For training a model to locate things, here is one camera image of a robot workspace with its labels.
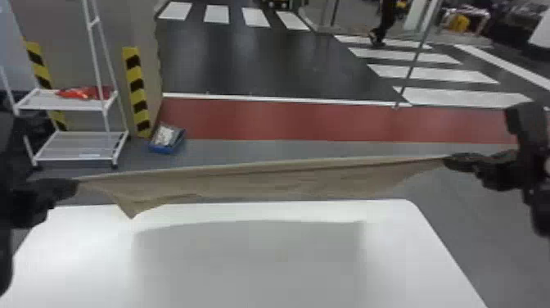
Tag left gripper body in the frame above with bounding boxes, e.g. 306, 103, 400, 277
11, 177, 81, 229

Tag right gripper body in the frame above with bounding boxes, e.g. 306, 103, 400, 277
442, 149, 525, 193

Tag beige towel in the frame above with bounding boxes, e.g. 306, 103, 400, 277
75, 154, 449, 220

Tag white shelf trolley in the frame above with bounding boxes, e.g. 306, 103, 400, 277
0, 0, 130, 170

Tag red snack packet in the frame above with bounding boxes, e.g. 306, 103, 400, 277
56, 86, 115, 102

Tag blue tray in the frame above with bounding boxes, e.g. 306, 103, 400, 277
147, 123, 187, 156

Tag person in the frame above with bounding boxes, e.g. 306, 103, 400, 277
367, 0, 410, 48

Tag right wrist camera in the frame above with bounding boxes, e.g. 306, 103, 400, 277
504, 101, 550, 149

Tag yellow black striped post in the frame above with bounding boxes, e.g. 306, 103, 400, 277
23, 40, 70, 133
121, 45, 154, 139

